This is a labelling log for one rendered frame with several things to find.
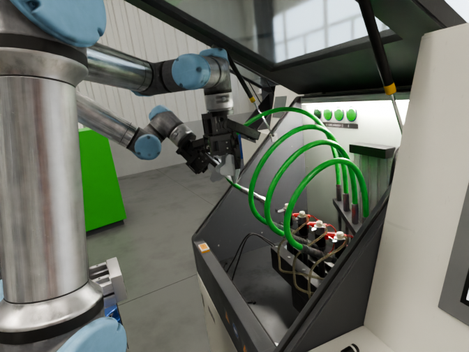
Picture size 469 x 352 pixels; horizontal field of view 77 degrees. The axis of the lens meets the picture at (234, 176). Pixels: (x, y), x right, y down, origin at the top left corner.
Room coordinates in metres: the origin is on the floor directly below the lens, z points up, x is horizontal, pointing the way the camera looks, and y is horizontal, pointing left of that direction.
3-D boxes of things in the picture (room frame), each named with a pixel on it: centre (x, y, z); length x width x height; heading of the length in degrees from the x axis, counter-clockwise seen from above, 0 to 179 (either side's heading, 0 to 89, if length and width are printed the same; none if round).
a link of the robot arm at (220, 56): (0.82, 0.02, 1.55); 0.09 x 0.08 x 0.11; 156
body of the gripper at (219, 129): (0.82, 0.02, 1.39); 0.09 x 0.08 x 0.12; 110
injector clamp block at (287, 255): (0.75, -0.19, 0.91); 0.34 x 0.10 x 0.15; 20
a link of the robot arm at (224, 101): (0.82, 0.01, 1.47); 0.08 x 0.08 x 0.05
